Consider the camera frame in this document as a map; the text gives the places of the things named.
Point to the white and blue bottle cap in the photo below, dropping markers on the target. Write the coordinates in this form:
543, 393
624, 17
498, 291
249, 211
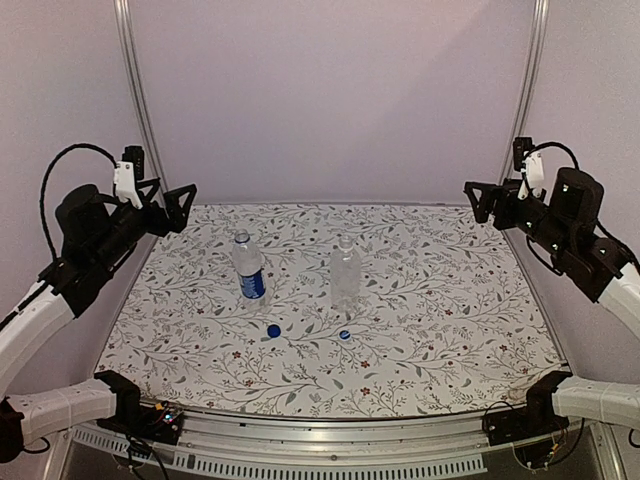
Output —
345, 335

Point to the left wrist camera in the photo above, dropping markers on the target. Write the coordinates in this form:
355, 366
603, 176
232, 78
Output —
129, 171

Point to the clear bottle with blue label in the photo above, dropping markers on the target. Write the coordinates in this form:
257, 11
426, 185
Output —
248, 264

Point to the left aluminium corner post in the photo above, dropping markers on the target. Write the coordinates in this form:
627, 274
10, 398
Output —
133, 72

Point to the right aluminium corner post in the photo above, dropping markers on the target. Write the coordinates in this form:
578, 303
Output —
523, 35

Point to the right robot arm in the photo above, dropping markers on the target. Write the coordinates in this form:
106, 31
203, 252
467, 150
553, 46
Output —
600, 267

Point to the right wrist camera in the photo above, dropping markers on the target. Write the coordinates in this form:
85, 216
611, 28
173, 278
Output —
528, 162

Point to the small clear bottle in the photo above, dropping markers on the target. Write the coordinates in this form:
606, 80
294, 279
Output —
345, 275

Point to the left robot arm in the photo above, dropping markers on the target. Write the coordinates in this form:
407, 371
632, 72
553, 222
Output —
100, 233

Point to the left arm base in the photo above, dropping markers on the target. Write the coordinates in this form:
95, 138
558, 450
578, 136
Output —
161, 423

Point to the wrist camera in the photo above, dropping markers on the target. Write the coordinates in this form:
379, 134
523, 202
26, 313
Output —
129, 171
528, 162

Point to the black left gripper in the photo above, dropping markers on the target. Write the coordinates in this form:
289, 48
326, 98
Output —
176, 219

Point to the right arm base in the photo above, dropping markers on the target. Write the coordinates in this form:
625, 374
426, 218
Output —
503, 423

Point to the floral tablecloth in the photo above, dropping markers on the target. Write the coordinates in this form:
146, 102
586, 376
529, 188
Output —
444, 323

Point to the aluminium front rail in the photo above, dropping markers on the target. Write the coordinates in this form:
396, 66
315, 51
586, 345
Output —
225, 445

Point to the aluminium corner post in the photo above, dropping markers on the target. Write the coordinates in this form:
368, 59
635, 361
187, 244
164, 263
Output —
523, 35
133, 72

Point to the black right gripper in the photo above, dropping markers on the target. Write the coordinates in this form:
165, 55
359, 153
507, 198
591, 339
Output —
507, 195

